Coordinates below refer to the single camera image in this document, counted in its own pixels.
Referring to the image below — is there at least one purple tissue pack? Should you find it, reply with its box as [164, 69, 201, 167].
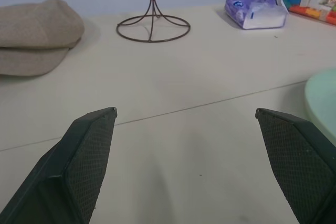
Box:
[224, 0, 288, 30]

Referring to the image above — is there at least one brown wire stand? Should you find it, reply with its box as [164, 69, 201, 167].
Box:
[116, 0, 192, 43]

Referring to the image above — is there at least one beige flat cap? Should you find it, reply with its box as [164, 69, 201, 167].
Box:
[0, 0, 85, 77]

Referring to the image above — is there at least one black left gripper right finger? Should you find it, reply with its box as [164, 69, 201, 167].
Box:
[255, 108, 336, 224]

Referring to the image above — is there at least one pale green plate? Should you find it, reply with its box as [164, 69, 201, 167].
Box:
[304, 68, 336, 141]

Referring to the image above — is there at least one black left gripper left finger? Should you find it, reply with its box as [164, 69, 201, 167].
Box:
[0, 107, 118, 224]

